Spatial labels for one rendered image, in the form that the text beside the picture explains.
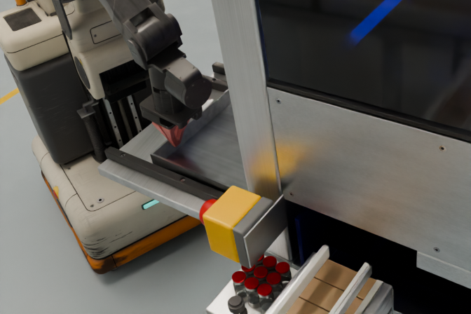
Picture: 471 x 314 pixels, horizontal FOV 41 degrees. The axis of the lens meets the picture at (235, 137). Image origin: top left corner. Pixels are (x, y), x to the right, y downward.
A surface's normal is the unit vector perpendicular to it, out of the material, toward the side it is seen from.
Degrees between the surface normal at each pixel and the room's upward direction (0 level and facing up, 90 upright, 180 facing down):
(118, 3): 41
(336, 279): 0
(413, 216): 90
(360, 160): 90
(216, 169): 0
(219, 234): 90
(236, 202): 0
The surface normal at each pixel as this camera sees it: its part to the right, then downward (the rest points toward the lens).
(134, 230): 0.50, 0.47
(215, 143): -0.15, -0.78
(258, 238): 0.79, 0.27
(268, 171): -0.60, 0.56
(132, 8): 0.17, -0.28
